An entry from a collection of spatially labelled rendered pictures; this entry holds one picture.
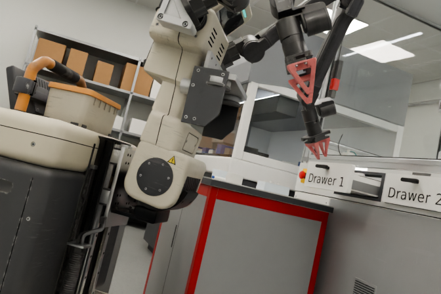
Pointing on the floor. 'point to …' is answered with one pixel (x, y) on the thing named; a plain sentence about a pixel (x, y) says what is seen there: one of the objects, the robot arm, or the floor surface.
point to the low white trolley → (239, 243)
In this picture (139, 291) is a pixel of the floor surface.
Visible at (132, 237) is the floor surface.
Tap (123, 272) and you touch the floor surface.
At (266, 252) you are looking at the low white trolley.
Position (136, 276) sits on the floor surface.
